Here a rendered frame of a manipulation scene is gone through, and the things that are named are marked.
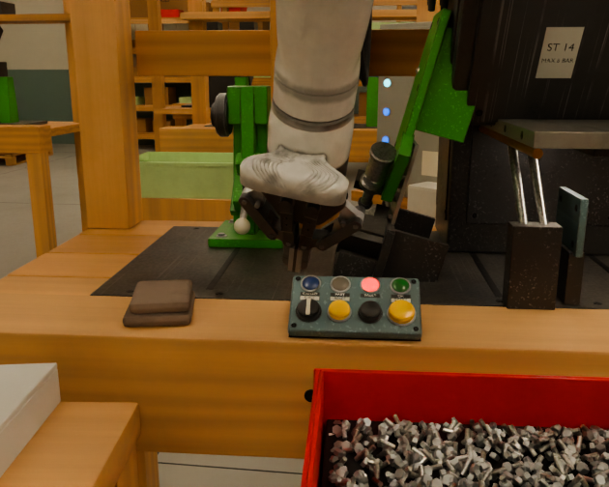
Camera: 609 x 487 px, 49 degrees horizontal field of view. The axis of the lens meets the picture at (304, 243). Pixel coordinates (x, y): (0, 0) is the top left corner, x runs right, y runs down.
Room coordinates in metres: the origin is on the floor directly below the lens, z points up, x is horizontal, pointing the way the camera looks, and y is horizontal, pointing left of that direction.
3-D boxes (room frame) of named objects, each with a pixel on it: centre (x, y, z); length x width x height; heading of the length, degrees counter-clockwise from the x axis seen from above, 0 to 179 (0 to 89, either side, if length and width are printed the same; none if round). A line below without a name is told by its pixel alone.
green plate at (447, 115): (0.97, -0.19, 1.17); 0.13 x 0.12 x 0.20; 85
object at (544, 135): (0.92, -0.34, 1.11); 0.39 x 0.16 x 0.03; 175
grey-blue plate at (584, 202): (0.86, -0.35, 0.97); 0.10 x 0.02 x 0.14; 175
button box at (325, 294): (0.74, -0.06, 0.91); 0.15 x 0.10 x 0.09; 85
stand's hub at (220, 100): (1.18, 0.15, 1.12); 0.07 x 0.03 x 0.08; 175
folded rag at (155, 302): (0.78, 0.18, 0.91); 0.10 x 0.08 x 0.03; 6
